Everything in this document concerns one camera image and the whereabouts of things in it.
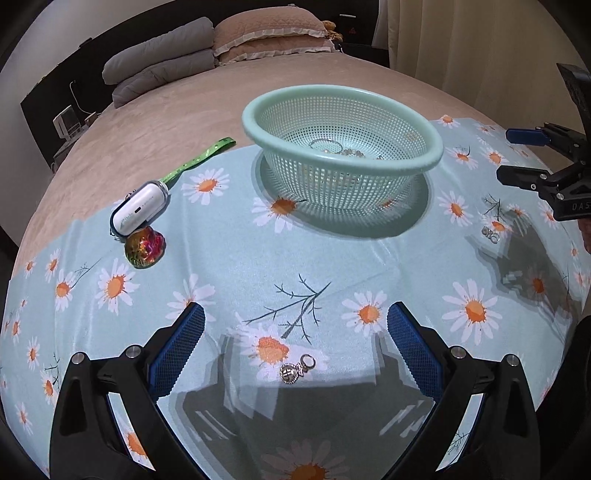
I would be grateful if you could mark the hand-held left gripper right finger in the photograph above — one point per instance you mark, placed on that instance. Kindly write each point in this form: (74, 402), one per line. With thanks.
(415, 355)

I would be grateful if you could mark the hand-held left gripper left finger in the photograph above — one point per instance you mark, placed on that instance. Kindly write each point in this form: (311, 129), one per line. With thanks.
(180, 350)

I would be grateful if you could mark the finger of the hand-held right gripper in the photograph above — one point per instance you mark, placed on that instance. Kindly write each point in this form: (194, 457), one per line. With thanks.
(521, 177)
(524, 136)

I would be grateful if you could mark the small silver hoop earrings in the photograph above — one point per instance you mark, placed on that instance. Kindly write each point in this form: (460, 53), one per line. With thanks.
(491, 233)

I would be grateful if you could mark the silver pendant earring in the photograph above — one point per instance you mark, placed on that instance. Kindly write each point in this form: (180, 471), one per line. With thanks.
(290, 371)

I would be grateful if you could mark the green plastic mesh basket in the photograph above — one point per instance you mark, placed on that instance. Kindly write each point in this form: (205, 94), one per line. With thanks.
(323, 194)

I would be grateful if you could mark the silver bangle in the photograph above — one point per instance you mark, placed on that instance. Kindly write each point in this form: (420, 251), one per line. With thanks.
(323, 144)

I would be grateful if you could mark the daisy printed blue cloth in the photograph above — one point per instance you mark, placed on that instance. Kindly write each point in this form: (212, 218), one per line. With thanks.
(369, 272)

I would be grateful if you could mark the cream curtain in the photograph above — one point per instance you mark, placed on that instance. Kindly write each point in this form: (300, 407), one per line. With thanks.
(461, 46)

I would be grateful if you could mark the iridescent round ornament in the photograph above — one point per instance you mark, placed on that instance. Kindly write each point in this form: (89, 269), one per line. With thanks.
(144, 247)

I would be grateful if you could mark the white plastic case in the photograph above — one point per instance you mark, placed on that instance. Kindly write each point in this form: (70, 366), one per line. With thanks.
(138, 212)

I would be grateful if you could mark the dark nightstand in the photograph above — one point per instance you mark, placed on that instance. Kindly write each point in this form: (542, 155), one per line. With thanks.
(364, 48)

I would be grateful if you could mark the brown teddy bear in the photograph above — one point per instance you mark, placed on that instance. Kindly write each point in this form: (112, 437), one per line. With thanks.
(330, 27)

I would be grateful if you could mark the beige bed cover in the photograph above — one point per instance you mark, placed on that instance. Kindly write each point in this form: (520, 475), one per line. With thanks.
(161, 124)

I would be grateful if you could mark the white bedside appliance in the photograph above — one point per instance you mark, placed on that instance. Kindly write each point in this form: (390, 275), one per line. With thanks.
(64, 122)

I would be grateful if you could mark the beige ruffled pillow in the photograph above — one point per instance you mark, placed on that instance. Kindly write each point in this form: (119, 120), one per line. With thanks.
(268, 23)
(277, 46)

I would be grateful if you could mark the grey pillow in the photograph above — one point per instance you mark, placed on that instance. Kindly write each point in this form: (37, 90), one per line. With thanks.
(157, 81)
(157, 55)

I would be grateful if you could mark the black headboard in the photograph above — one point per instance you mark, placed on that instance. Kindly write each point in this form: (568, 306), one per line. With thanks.
(51, 83)

